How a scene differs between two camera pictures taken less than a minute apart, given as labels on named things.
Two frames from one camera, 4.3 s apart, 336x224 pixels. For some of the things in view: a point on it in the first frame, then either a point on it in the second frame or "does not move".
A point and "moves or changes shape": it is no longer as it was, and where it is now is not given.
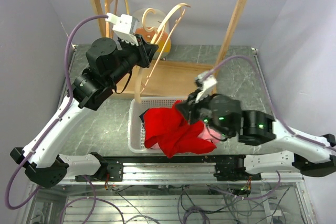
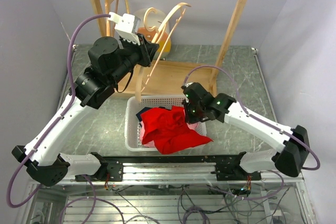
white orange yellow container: [153, 27] does not move
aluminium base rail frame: [172, 189] does not move
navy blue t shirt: [141, 116] moves or changes shape
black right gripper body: [202, 107] does not move
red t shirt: [170, 129] moves or changes shape
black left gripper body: [142, 57] does not move
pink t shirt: [204, 135] to [151, 143]
